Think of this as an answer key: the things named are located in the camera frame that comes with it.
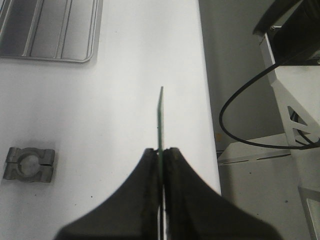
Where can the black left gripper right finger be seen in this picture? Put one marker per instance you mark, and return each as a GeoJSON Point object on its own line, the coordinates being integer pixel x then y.
{"type": "Point", "coordinates": [196, 212]}

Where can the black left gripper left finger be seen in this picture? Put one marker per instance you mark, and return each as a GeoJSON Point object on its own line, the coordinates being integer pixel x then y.
{"type": "Point", "coordinates": [130, 213]}

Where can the green perforated circuit board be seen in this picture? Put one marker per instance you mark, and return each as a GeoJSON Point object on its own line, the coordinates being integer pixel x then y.
{"type": "Point", "coordinates": [162, 224]}

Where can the silver metal tray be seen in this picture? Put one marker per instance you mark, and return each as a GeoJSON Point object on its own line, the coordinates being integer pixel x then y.
{"type": "Point", "coordinates": [50, 30]}

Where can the grey metal clamp block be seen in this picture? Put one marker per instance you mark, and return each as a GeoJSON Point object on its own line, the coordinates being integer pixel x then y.
{"type": "Point", "coordinates": [29, 165]}

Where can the white metal stand frame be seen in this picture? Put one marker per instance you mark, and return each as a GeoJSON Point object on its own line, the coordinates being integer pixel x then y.
{"type": "Point", "coordinates": [290, 43]}

